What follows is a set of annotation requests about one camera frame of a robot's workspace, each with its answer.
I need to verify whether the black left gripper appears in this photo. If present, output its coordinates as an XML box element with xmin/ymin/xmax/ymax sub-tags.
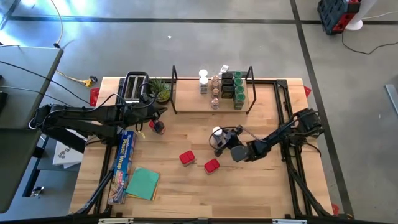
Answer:
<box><xmin>123</xmin><ymin>104</ymin><xmax>168</xmax><ymax>135</ymax></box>

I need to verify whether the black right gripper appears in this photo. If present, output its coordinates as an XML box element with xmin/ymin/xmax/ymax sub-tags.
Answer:
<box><xmin>213</xmin><ymin>126</ymin><xmax>249</xmax><ymax>157</ymax></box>

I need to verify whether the potted succulent plant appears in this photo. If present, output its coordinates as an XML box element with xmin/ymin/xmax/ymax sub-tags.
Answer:
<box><xmin>149</xmin><ymin>78</ymin><xmax>172</xmax><ymax>105</ymax></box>

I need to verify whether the black toaster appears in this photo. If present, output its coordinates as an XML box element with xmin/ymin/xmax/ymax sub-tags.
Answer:
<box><xmin>119</xmin><ymin>70</ymin><xmax>150</xmax><ymax>105</ymax></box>

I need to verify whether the blue plastic wrap box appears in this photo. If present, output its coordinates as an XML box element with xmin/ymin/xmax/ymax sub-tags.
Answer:
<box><xmin>107</xmin><ymin>129</ymin><xmax>137</xmax><ymax>205</ymax></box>

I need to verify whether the teal cloth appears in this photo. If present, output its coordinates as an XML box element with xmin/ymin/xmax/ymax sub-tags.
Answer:
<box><xmin>125</xmin><ymin>167</ymin><xmax>161</xmax><ymax>202</ymax></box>

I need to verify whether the white box with logo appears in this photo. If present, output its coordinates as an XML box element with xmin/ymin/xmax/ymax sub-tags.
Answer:
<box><xmin>52</xmin><ymin>128</ymin><xmax>88</xmax><ymax>169</ymax></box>

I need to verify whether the grey side desk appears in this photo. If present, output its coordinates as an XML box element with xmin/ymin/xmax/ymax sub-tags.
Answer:
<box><xmin>0</xmin><ymin>45</ymin><xmax>65</xmax><ymax>214</ymax></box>

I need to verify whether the small metal clip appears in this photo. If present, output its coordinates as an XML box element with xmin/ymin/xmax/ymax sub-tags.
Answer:
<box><xmin>30</xmin><ymin>185</ymin><xmax>45</xmax><ymax>197</ymax></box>

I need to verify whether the black and red toolbox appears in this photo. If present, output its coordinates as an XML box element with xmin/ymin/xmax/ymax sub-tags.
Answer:
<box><xmin>317</xmin><ymin>0</ymin><xmax>363</xmax><ymax>35</ymax></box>

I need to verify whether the grey metal bar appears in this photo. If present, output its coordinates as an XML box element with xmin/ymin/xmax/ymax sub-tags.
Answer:
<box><xmin>384</xmin><ymin>83</ymin><xmax>398</xmax><ymax>116</ymax></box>

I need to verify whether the white stand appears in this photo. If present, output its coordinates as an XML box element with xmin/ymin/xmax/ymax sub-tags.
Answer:
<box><xmin>345</xmin><ymin>0</ymin><xmax>379</xmax><ymax>32</ymax></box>

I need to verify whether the black wire spice rack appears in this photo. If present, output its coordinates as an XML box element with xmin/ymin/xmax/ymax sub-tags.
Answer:
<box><xmin>170</xmin><ymin>65</ymin><xmax>257</xmax><ymax>115</ymax></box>

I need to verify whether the yellow cable with plug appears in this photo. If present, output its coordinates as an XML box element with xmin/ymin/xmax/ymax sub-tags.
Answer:
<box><xmin>55</xmin><ymin>70</ymin><xmax>99</xmax><ymax>88</ymax></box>

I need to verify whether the white bracket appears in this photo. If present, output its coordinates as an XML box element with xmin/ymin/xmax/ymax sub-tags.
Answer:
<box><xmin>98</xmin><ymin>217</ymin><xmax>134</xmax><ymax>224</ymax></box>
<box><xmin>272</xmin><ymin>218</ymin><xmax>308</xmax><ymax>224</ymax></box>

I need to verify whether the thin yellow cable black plug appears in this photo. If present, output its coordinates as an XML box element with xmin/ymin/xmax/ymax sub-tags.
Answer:
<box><xmin>50</xmin><ymin>0</ymin><xmax>64</xmax><ymax>49</ymax></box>

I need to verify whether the black floor cable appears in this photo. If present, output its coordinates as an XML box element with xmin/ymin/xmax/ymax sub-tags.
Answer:
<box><xmin>341</xmin><ymin>29</ymin><xmax>398</xmax><ymax>56</ymax></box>

